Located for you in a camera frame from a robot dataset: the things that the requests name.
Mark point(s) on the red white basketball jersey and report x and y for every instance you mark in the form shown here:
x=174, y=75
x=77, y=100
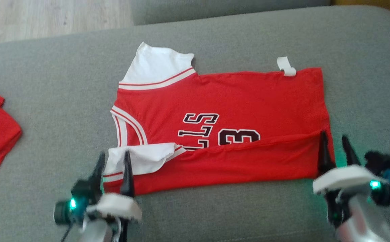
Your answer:
x=232, y=94

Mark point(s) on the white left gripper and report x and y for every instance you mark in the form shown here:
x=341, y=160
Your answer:
x=117, y=206

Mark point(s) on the grey sofa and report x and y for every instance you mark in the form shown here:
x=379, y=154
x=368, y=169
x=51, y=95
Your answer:
x=248, y=40

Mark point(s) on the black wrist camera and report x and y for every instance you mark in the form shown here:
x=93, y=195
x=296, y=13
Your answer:
x=77, y=198
x=381, y=163

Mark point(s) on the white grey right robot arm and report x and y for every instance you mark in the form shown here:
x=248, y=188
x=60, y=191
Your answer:
x=363, y=218

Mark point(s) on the yellow sofa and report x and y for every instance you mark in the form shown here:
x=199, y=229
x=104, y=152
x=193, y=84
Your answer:
x=376, y=6

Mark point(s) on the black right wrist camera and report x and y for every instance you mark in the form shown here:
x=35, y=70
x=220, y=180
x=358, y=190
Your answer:
x=381, y=163

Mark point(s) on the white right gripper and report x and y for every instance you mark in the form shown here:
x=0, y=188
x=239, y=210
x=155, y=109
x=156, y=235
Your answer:
x=346, y=178

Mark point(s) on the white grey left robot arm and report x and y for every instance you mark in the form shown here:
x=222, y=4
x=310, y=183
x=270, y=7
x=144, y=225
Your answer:
x=97, y=232

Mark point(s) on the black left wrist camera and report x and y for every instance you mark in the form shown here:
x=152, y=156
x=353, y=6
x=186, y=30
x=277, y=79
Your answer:
x=77, y=198

